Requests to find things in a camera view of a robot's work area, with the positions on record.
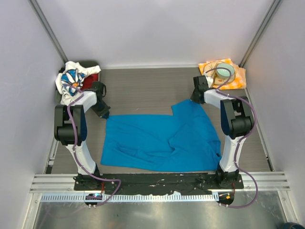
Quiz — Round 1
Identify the cream floral plate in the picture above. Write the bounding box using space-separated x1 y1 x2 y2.
203 61 235 86

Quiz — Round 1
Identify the dark grey plastic basket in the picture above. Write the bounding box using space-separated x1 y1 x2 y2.
55 59 101 105

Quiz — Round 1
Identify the light blue ceramic bowl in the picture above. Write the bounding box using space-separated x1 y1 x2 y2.
216 63 235 79

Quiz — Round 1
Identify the white flower print t shirt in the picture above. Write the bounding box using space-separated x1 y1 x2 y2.
55 61 102 105

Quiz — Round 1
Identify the orange checkered cloth napkin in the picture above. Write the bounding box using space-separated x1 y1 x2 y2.
198 58 246 90

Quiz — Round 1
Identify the blue t shirt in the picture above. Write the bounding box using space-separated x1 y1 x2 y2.
101 100 222 172

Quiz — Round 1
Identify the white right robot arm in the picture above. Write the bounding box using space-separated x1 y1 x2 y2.
191 75 255 188

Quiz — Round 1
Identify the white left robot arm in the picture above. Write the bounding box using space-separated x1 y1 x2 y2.
54 81 110 190

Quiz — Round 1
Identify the red t shirt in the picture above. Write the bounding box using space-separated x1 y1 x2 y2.
81 73 99 91

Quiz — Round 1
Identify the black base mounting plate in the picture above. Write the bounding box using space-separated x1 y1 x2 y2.
73 172 244 196

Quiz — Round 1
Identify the dark blue round object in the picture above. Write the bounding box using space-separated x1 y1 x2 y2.
280 222 305 229

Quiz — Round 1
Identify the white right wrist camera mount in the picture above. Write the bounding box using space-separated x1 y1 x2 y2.
206 76 214 88

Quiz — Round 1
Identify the white slotted cable duct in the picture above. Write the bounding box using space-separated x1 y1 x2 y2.
41 192 219 203

